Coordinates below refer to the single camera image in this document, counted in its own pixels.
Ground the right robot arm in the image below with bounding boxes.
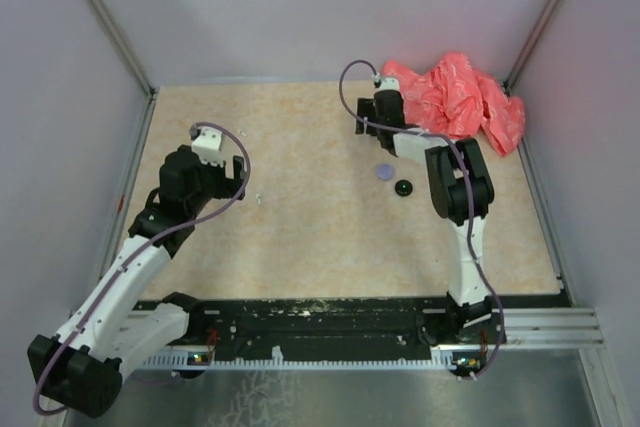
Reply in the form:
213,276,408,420
355,89,495,345

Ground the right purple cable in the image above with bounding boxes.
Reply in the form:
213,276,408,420
339,60,506,381

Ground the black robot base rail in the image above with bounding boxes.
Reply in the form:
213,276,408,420
149,289,506,363

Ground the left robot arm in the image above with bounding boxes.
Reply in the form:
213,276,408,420
27,144,251,418

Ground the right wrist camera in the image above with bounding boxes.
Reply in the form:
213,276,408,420
373,75,400,92

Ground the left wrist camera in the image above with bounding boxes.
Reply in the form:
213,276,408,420
190,126,224,167

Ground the purple charging case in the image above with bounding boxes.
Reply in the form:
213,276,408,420
375,163,395,182

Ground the black round charging case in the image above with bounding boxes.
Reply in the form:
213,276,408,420
394,179,414,197

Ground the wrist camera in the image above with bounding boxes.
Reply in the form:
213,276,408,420
190,126,224,167
373,75,400,92

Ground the pink plastic bag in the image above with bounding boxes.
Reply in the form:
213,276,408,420
382,52,525,157

